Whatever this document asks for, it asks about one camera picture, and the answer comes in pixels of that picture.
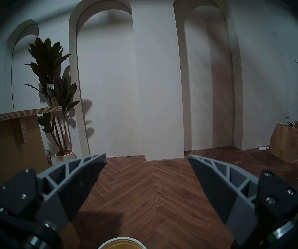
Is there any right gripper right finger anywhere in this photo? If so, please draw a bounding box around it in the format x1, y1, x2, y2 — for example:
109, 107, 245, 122
188, 154, 298, 247

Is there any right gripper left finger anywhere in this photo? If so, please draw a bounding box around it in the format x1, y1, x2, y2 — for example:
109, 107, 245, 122
0, 154, 107, 233

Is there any cream round trash bin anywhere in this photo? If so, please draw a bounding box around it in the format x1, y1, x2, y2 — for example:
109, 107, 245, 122
97, 237, 147, 249

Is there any white plant pot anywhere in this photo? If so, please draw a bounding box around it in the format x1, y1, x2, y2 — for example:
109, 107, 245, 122
55, 150, 75, 164

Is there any light wooden table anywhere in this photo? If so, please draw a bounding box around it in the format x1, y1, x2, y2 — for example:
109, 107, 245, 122
0, 107, 80, 249

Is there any open cardboard box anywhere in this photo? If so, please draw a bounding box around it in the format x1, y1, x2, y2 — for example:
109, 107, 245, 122
269, 121, 298, 164

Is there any tall green leafy plant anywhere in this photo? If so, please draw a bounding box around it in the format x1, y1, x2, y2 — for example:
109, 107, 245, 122
24, 37, 80, 154

